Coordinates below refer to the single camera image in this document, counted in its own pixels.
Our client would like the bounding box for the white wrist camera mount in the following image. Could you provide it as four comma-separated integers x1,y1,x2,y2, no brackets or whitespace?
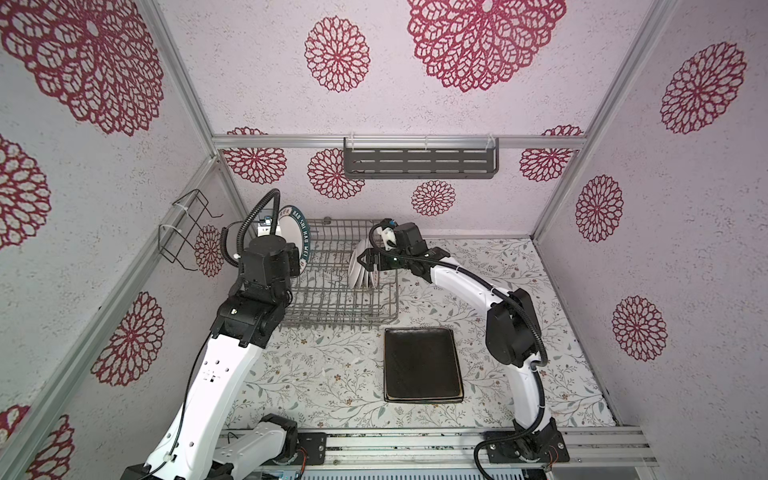
256,216,281,237
377,218,397,251

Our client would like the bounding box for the grey slotted wall shelf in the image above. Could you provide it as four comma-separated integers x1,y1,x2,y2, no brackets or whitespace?
342,138,499,180

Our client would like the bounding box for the white round plate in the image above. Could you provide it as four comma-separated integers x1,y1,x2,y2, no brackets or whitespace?
366,265,379,289
347,240,365,289
355,240,370,288
277,205,312,273

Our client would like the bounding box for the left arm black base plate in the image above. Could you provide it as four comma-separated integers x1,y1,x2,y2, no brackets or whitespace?
263,432,328,467

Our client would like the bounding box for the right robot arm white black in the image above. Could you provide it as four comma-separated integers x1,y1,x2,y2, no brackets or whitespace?
356,218,551,437

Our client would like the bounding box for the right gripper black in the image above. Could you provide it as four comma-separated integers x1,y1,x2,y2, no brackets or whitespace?
358,246,413,272

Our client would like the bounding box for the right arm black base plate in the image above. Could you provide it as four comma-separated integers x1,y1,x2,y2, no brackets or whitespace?
483,418,571,465

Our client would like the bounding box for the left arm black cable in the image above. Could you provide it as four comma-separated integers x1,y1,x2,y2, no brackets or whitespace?
220,188,283,268

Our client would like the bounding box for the grey wire dish rack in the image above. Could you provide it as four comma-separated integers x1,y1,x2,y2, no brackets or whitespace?
282,217,399,327

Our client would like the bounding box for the aluminium mounting rail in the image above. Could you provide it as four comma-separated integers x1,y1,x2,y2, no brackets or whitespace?
154,426,658,475

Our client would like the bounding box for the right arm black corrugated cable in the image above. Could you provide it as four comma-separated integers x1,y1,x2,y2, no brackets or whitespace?
368,219,550,480

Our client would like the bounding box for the black wire wall holder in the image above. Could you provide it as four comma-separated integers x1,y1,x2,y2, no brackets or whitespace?
156,188,222,272

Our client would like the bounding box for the floral patterned rectangular plate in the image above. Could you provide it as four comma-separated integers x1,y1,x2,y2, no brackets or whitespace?
384,391,464,404

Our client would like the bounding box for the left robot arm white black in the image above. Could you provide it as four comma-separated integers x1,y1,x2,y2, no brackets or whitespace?
122,235,299,479

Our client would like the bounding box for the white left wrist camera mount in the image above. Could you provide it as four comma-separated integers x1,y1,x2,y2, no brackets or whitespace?
256,216,281,237

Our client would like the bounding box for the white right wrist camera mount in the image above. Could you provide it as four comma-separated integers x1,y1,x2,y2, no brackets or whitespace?
377,218,397,251

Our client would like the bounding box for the white square plate black rim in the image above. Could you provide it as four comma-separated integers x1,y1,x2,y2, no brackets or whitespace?
384,384,464,404

